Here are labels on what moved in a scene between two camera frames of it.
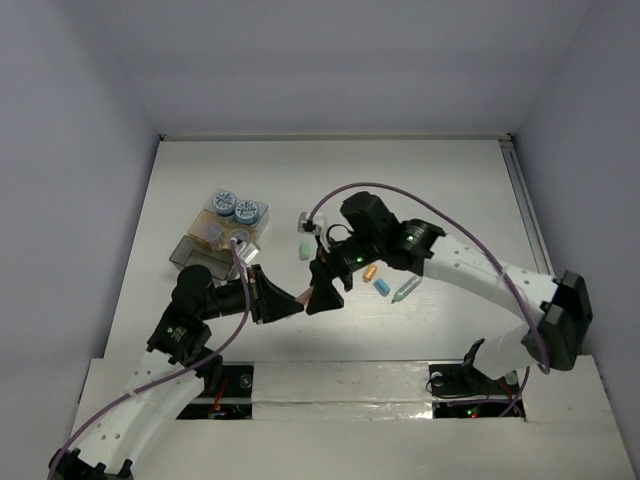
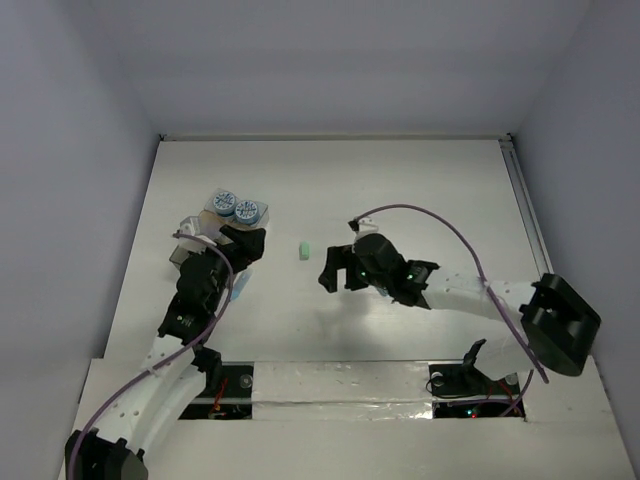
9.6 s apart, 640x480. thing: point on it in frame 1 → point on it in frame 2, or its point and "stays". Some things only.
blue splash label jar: (224, 204) stays
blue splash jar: (247, 212) stays
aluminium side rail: (528, 204) stays
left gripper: (256, 293) → (239, 245)
